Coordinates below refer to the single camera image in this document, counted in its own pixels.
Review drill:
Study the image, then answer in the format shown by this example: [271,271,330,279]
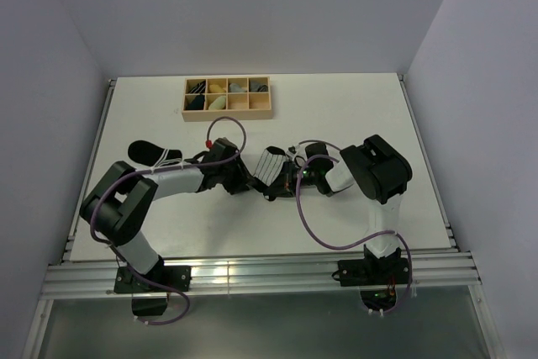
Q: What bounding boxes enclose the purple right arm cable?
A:
[289,138,414,318]

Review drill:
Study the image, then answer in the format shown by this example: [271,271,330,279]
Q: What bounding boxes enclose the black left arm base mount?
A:
[113,266,192,294]

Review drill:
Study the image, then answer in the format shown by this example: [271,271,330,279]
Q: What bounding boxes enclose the dark grey rolled socks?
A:
[249,81,269,92]

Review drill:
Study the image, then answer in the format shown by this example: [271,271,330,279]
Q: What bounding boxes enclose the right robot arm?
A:
[255,135,413,286]

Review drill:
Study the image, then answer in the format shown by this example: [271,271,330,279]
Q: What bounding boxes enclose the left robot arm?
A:
[80,156,256,291]

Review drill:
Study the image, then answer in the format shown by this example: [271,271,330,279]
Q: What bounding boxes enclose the black striped rolled socks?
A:
[188,82,206,94]

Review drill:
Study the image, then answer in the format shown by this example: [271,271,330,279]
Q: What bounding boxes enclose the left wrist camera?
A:
[205,138,238,163]

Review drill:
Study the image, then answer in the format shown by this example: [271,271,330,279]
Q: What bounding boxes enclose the cream rolled socks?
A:
[208,96,227,110]

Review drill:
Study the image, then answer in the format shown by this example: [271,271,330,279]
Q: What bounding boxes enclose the white black-striped sock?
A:
[253,146,287,200]

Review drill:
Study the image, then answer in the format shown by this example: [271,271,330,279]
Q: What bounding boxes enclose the wooden compartment box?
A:
[182,76,273,122]

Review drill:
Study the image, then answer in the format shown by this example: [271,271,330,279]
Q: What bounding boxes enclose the grey yellow rolled socks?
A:
[229,82,247,93]

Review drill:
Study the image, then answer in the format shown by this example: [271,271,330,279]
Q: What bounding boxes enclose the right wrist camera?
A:
[305,142,329,162]

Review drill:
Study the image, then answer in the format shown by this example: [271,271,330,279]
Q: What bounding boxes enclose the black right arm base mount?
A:
[331,258,411,287]

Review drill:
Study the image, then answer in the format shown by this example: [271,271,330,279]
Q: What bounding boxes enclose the dark teal rolled socks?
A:
[185,94,205,111]

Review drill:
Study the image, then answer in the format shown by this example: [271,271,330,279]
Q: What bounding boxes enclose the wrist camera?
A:
[305,142,329,162]
[205,138,238,163]

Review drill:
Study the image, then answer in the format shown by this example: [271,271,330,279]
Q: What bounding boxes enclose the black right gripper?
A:
[265,160,319,197]

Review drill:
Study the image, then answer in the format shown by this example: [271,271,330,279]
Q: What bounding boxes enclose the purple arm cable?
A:
[88,116,247,326]
[289,138,414,318]

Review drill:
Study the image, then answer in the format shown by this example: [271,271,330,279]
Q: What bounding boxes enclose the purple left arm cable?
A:
[88,116,247,326]

